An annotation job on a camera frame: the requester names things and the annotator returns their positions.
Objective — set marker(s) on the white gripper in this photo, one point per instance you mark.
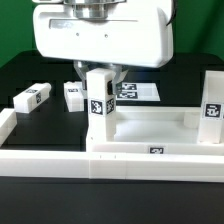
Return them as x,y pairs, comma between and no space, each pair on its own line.
136,34

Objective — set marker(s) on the white desk top tray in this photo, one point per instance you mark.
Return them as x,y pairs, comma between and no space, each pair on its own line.
156,130

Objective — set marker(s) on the white marker base sheet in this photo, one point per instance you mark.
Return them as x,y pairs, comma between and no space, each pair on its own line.
138,92

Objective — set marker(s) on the white U-shaped obstacle frame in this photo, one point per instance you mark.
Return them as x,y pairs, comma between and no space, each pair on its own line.
103,165

